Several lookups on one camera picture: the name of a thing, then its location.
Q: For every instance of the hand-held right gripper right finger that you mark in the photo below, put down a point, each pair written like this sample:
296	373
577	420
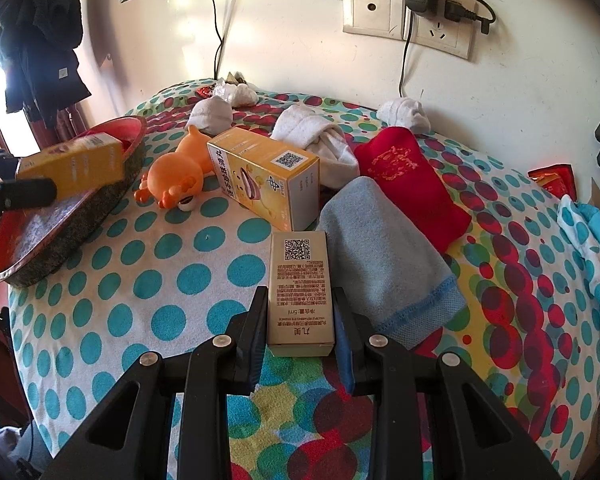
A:
346	372

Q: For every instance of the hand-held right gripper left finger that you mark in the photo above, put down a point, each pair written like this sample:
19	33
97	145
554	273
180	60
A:
254	377

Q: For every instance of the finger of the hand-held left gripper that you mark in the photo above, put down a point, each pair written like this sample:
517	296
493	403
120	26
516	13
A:
20	196

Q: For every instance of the red round tray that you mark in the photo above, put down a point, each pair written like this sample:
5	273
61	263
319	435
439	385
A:
35	240

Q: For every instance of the tall yellow box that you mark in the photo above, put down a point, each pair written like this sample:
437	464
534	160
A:
85	162

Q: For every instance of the small beige and red box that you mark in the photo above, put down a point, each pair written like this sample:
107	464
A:
300	300

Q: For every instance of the grey-blue towel with blue trim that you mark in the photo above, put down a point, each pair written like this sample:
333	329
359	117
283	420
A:
380	260

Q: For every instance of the orange rubber duck toy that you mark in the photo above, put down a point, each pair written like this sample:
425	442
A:
175	175

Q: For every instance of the red cloth pouch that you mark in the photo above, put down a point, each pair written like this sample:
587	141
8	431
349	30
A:
405	185

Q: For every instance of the yellow cartoon face box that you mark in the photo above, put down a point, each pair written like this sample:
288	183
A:
250	180

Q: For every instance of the wooden coat stand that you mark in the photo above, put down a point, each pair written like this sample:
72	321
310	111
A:
65	120

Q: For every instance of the polka dot bedsheet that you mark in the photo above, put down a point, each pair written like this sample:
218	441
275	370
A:
180	260

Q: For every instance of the dark hanging clothes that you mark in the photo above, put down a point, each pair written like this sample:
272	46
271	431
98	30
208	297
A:
35	45

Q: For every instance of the white rolled sock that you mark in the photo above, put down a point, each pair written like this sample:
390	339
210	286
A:
405	112
210	115

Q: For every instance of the red candy wrapper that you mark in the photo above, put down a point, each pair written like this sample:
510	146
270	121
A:
205	91

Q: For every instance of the large white rolled towel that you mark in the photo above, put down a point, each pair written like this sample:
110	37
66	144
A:
325	145

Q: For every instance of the gold candy wrapper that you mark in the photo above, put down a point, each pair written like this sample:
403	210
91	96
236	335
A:
234	78

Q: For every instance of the light blue and white cloth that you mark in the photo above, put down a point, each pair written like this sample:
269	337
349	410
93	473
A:
580	230

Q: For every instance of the red cloth at edge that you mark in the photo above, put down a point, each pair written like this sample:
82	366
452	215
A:
555	180

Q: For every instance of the black power plug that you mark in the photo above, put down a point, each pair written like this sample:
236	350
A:
457	10

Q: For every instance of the white wall power socket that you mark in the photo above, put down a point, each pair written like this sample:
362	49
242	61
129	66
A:
445	37

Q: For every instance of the white wall socket plate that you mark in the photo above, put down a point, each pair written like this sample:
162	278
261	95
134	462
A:
375	17

